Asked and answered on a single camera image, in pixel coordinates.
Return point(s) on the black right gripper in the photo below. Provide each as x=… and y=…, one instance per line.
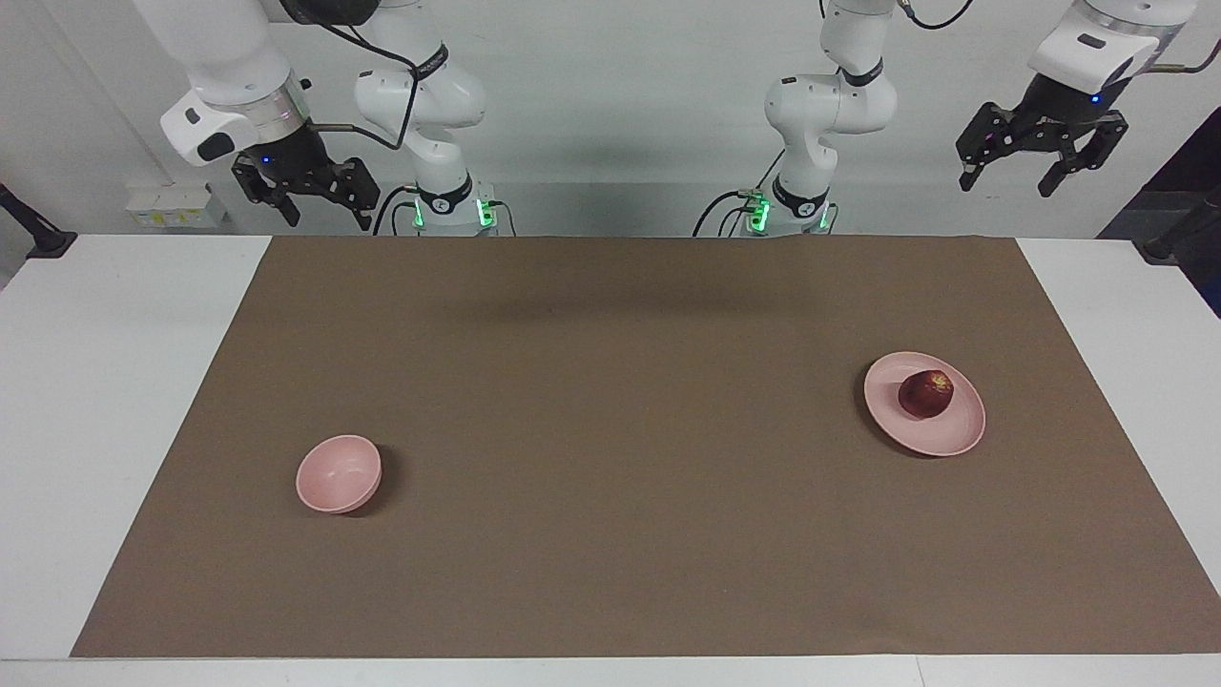
x=296, y=159

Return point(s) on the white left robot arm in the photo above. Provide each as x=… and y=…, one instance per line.
x=825, y=105

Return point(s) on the black pole stand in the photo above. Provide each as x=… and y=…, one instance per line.
x=1183, y=229

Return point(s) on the pink plate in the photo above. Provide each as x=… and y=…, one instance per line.
x=940, y=434

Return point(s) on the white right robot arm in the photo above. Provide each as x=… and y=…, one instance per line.
x=420, y=95

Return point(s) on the dark panel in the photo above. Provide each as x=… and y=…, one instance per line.
x=1197, y=162

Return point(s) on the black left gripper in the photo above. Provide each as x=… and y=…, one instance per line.
x=1054, y=113

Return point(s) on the red apple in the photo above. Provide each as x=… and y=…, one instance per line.
x=925, y=393

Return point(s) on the brown table mat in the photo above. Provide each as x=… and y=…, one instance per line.
x=620, y=458

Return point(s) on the pink bowl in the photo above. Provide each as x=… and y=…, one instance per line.
x=336, y=472

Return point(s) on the black clamp stand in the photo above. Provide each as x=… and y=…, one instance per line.
x=48, y=243

